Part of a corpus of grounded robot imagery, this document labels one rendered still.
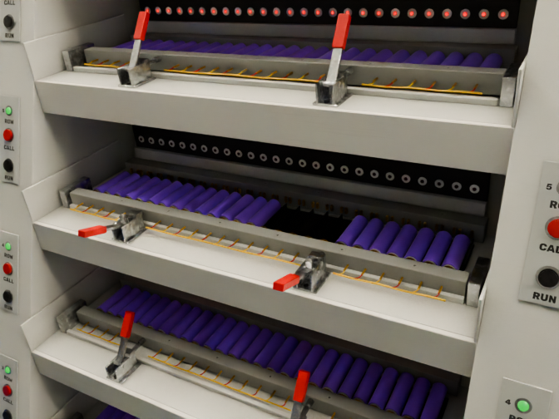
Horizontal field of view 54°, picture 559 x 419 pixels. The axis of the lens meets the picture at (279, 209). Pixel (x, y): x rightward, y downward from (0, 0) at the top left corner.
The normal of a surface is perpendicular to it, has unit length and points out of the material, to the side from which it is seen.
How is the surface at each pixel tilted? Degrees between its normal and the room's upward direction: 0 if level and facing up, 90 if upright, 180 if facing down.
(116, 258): 111
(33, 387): 90
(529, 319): 90
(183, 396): 21
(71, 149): 90
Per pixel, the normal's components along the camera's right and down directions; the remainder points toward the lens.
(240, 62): -0.47, 0.47
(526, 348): -0.47, 0.12
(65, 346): -0.08, -0.87
